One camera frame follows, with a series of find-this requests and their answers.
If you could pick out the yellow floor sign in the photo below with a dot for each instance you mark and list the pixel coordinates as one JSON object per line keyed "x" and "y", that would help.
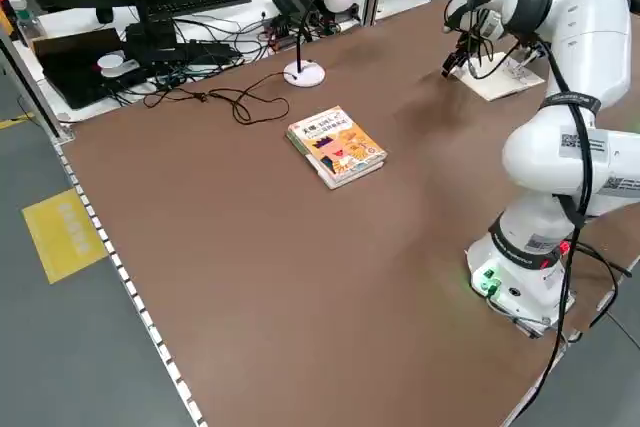
{"x": 65, "y": 237}

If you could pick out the white round cup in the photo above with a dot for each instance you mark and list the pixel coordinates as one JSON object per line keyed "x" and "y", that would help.
{"x": 111, "y": 63}

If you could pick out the black laptop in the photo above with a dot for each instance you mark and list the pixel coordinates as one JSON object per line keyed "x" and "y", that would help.
{"x": 65, "y": 62}

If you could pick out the cream paper notebook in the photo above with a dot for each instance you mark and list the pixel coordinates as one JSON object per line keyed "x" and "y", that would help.
{"x": 500, "y": 84}

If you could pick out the aluminium frame leg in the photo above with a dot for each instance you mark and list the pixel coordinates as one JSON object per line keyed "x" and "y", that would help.
{"x": 31, "y": 89}

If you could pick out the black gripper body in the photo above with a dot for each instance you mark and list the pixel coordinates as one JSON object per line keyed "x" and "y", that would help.
{"x": 466, "y": 46}

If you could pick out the black dock box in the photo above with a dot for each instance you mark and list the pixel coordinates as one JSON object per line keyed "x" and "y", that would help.
{"x": 150, "y": 37}

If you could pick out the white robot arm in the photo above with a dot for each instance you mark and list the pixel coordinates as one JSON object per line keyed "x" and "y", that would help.
{"x": 575, "y": 22}

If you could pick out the white desk lamp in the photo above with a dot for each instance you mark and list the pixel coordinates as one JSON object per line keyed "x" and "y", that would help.
{"x": 305, "y": 74}

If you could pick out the yellow box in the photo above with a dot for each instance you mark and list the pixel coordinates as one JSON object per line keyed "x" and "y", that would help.
{"x": 4, "y": 17}

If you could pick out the clear bottle white cap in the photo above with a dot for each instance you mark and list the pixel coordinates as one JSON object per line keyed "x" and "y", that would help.
{"x": 22, "y": 22}

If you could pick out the orange cartoon cover book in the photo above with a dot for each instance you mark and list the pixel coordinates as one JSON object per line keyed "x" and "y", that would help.
{"x": 335, "y": 142}

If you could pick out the green spine book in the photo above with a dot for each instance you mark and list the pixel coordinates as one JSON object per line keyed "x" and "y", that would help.
{"x": 350, "y": 176}

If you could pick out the white toothed edge strip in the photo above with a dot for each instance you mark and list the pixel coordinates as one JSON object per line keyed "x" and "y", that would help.
{"x": 131, "y": 288}

